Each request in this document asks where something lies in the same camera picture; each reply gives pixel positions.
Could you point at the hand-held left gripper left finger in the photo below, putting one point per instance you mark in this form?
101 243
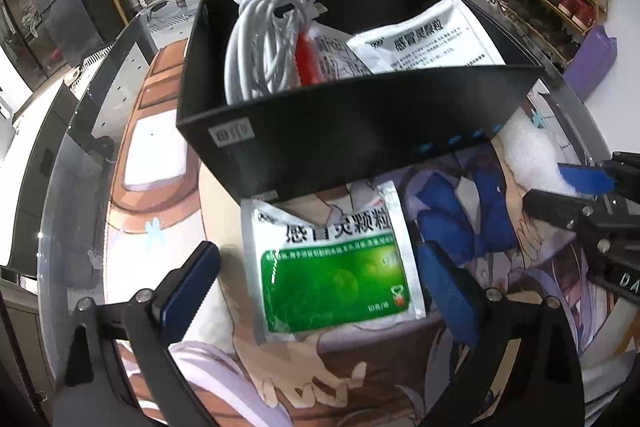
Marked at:
190 292

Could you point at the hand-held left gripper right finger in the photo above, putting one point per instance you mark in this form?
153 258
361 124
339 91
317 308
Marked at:
445 297

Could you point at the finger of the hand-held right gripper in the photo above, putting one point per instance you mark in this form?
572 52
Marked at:
555 207
587 181

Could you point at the white cotton wad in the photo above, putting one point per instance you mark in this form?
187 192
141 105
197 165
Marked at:
530 152

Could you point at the green medicine sachet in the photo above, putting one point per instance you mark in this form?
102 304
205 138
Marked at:
330 277

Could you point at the black storage box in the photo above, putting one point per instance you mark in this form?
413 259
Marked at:
350 132

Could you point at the white medicine sachet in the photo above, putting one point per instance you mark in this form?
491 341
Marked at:
440 32

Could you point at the printed desk mat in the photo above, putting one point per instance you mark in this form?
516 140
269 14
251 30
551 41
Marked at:
150 232

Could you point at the purple bag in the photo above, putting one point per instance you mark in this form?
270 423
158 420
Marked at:
592 62

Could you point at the small red object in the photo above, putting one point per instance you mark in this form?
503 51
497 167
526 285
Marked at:
305 62

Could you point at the dark glass wardrobe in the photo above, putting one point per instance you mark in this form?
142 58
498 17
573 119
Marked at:
25 37

